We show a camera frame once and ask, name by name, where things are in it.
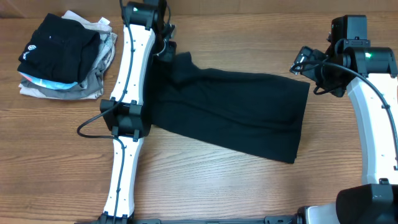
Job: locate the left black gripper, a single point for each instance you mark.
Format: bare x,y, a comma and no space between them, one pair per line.
169,55

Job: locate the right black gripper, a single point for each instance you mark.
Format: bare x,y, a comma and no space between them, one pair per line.
339,88

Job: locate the black t-shirt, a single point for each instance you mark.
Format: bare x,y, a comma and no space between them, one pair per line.
254,113

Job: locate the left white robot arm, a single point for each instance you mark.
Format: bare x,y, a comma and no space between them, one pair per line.
147,37

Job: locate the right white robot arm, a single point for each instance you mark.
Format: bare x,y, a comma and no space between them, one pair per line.
369,76

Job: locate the folded white garment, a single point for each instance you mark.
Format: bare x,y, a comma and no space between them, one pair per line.
102,26

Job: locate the folded grey garment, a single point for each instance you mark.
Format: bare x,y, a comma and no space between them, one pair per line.
90,88

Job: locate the folded black shirt with logo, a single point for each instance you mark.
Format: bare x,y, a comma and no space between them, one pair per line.
60,50

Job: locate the folded light blue garment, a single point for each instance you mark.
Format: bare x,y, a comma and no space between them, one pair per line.
47,83

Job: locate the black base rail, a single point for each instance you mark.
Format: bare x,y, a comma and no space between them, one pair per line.
281,219

